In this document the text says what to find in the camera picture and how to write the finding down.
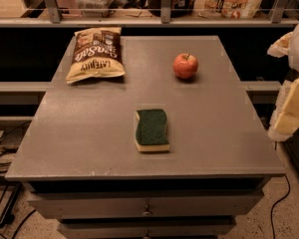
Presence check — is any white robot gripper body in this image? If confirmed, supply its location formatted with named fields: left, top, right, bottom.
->
left=267, top=23, right=299, bottom=72

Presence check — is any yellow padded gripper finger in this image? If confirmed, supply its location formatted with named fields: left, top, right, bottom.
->
left=268, top=78, right=299, bottom=141

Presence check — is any green and yellow sponge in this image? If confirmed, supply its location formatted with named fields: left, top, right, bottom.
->
left=135, top=109, right=169, bottom=152

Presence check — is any colourful snack bag on shelf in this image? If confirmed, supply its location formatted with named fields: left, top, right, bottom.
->
left=198, top=0, right=262, bottom=19

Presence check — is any red apple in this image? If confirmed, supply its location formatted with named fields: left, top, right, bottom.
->
left=172, top=53, right=198, bottom=80

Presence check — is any grey drawer cabinet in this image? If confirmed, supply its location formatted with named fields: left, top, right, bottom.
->
left=6, top=36, right=285, bottom=239

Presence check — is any brown and yellow chip bag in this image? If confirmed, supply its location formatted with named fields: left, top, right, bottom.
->
left=66, top=27, right=126, bottom=84

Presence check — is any clear plastic container on shelf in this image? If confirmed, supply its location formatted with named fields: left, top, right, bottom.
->
left=76, top=0, right=114, bottom=18

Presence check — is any black power adapter box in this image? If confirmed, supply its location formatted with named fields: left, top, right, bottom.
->
left=0, top=127, right=27, bottom=152

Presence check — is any black cable right floor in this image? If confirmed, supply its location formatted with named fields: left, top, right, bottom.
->
left=269, top=174, right=292, bottom=239

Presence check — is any grey metal shelf rail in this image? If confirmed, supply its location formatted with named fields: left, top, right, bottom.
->
left=0, top=0, right=299, bottom=28

